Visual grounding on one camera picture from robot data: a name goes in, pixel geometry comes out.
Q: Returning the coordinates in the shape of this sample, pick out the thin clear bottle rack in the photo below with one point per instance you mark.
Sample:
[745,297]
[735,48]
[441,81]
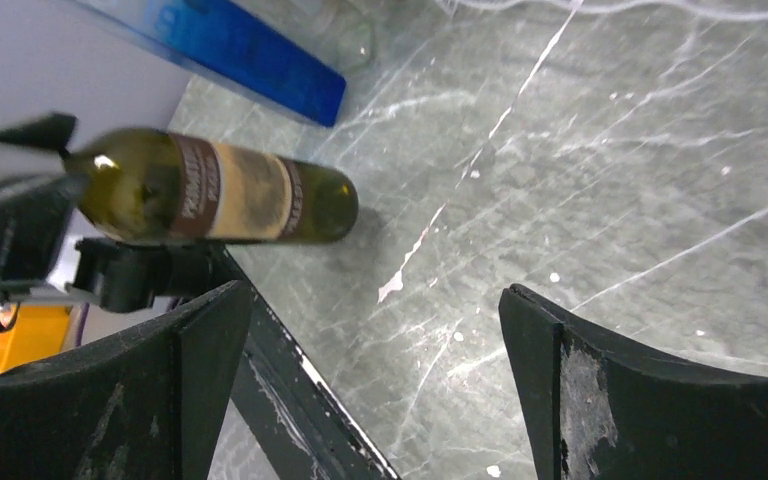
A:
[334,31]

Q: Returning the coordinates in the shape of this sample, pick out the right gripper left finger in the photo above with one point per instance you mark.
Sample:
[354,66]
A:
[147,402]

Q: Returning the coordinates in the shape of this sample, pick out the blue vodka bottle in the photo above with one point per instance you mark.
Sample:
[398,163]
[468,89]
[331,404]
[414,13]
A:
[229,46]

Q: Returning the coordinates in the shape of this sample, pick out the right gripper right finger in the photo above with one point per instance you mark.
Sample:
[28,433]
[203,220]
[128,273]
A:
[600,405]

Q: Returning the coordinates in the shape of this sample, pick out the white wire wine rack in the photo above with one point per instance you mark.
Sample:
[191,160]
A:
[583,8]

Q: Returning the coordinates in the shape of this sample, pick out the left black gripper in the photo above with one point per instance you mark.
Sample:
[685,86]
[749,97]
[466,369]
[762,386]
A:
[36,204]

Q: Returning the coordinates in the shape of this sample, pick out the dark bottle silver cap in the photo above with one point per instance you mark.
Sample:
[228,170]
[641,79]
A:
[149,186]

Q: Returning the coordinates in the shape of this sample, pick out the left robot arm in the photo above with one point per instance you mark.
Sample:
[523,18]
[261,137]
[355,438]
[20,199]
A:
[117,277]

